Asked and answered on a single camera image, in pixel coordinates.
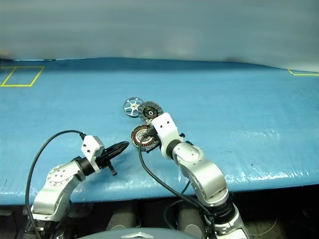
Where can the round motor lid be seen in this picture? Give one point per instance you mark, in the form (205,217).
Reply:
(150,112)

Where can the motor housing with copper windings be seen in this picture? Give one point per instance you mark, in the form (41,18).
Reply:
(138,138)

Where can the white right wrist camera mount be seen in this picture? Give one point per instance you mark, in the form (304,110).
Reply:
(164,129)

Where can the silver spoked rotor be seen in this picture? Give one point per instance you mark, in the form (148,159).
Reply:
(133,106)

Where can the dark grey rounded cylinder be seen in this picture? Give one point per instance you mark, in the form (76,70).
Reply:
(190,221)
(122,217)

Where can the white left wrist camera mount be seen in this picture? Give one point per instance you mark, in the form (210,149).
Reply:
(89,149)

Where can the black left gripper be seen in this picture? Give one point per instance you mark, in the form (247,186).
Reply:
(103,160)

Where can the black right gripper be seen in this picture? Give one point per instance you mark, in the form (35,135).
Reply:
(156,139)

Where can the grey robot torso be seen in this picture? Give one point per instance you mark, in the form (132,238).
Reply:
(139,234)

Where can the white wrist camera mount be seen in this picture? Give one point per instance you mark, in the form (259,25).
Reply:
(89,149)
(164,129)

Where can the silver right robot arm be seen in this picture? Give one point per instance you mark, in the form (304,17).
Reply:
(207,174)

